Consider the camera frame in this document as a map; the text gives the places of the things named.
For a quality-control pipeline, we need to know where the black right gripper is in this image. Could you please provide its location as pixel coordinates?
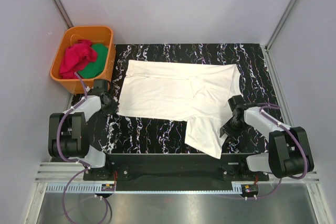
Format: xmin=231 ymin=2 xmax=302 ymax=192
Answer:
xmin=219 ymin=116 xmax=247 ymax=143

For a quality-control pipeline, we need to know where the white Coca-Cola t-shirt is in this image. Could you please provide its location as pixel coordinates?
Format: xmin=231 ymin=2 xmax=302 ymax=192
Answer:
xmin=118 ymin=60 xmax=241 ymax=159

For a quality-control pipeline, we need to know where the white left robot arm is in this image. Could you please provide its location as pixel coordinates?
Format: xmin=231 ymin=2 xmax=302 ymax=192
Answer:
xmin=48 ymin=79 xmax=119 ymax=180

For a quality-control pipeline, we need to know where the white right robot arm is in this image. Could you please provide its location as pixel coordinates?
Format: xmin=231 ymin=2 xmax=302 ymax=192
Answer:
xmin=220 ymin=95 xmax=314 ymax=180

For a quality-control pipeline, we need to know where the green t-shirt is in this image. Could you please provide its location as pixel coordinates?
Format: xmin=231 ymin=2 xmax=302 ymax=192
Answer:
xmin=78 ymin=44 xmax=108 ymax=79

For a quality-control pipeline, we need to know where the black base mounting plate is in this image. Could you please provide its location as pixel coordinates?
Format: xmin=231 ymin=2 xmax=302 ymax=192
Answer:
xmin=83 ymin=154 xmax=269 ymax=182

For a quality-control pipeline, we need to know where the red t-shirt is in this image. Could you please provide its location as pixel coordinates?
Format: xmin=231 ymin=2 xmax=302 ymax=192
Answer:
xmin=59 ymin=39 xmax=97 ymax=79

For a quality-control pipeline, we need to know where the black marbled table mat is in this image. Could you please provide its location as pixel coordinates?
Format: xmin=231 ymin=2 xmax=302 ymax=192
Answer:
xmin=87 ymin=43 xmax=279 ymax=154

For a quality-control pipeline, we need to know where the right electronics board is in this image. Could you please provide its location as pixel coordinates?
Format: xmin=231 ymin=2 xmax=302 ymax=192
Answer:
xmin=242 ymin=184 xmax=259 ymax=197

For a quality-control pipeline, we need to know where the electronics board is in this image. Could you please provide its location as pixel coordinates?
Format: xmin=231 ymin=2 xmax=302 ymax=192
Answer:
xmin=242 ymin=184 xmax=259 ymax=197
xmin=101 ymin=184 xmax=116 ymax=191

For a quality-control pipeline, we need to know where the left electronics board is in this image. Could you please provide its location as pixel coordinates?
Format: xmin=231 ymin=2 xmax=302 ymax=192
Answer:
xmin=101 ymin=184 xmax=116 ymax=191

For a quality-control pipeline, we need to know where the aluminium frame rail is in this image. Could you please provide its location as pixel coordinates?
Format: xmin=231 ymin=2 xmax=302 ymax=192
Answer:
xmin=34 ymin=162 xmax=321 ymax=183

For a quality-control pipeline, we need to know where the white slotted cable duct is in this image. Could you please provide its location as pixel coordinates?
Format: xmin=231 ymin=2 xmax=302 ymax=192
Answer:
xmin=46 ymin=183 xmax=242 ymax=195

